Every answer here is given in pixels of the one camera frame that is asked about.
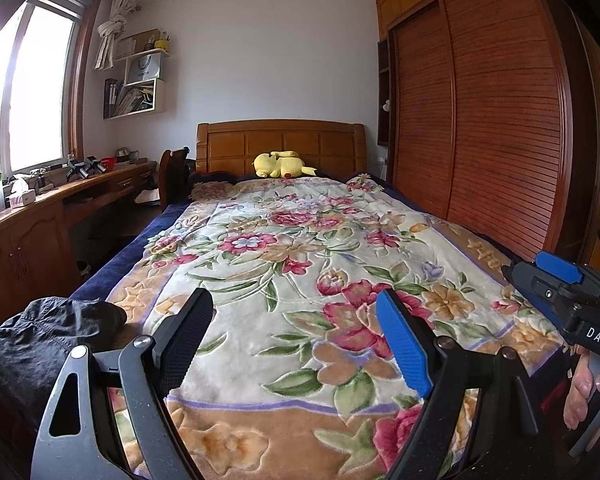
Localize person's right hand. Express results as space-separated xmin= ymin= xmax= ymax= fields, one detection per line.
xmin=562 ymin=349 xmax=600 ymax=432

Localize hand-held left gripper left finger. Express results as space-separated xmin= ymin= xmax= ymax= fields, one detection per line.
xmin=30 ymin=287 xmax=215 ymax=480

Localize wooden desk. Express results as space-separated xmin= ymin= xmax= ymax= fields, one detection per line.
xmin=0 ymin=159 xmax=159 ymax=332

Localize black jacket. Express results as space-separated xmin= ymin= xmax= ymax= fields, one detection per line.
xmin=0 ymin=297 xmax=129 ymax=413

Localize wooden louvred wardrobe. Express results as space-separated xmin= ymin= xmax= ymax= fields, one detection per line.
xmin=376 ymin=0 xmax=597 ymax=267

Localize floral blanket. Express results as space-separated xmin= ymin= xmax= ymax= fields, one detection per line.
xmin=105 ymin=172 xmax=567 ymax=480

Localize white tissue box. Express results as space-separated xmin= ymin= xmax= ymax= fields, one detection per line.
xmin=7 ymin=177 xmax=36 ymax=209

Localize black gripper devices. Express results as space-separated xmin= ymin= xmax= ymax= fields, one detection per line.
xmin=64 ymin=154 xmax=106 ymax=184

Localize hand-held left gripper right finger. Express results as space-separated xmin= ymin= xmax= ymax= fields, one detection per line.
xmin=375 ymin=287 xmax=542 ymax=480

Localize wooden chair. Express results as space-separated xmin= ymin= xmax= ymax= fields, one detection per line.
xmin=158 ymin=146 xmax=191 ymax=212

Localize tied beige curtain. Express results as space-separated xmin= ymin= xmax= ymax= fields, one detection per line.
xmin=94 ymin=0 xmax=141 ymax=71

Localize brown cardboard box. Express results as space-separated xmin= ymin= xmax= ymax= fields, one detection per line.
xmin=114 ymin=29 xmax=161 ymax=59

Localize white wall shelf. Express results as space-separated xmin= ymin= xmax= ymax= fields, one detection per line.
xmin=103 ymin=47 xmax=171 ymax=121

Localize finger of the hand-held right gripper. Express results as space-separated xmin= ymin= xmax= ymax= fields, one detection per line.
xmin=500 ymin=261 xmax=577 ymax=312
xmin=534 ymin=250 xmax=589 ymax=287

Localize white paper bag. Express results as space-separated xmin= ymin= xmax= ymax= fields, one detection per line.
xmin=124 ymin=53 xmax=161 ymax=86

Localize window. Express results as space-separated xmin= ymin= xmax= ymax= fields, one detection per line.
xmin=0 ymin=0 xmax=102 ymax=177

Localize dark pillow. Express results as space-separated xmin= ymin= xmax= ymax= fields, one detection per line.
xmin=187 ymin=169 xmax=242 ymax=187

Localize yellow plush toy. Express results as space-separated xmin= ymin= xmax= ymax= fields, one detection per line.
xmin=252 ymin=149 xmax=319 ymax=180

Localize wooden bed headboard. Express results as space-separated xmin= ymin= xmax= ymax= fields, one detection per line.
xmin=195 ymin=119 xmax=369 ymax=181

